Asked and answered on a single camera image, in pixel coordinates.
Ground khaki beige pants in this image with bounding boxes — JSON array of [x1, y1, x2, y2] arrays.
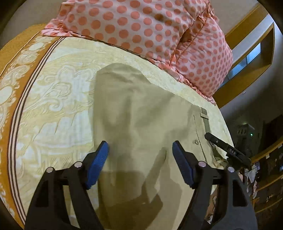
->
[[93, 64, 229, 229]]

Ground cluttered wooden shelf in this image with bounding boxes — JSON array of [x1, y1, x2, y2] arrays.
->
[[235, 123, 283, 226]]

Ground right pink polka-dot pillow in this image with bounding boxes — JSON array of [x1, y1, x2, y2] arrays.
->
[[167, 1, 233, 104]]

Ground pink polka-dot pillow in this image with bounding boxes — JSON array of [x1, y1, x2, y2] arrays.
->
[[167, 1, 233, 104], [42, 1, 211, 70]]

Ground wooden framed window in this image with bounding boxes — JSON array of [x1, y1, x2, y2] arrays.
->
[[213, 3, 275, 108]]

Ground yellow floral bed sheet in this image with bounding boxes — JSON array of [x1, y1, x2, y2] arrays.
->
[[1, 25, 227, 226]]

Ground left pink polka-dot pillow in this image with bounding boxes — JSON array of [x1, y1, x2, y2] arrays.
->
[[42, 1, 211, 70]]

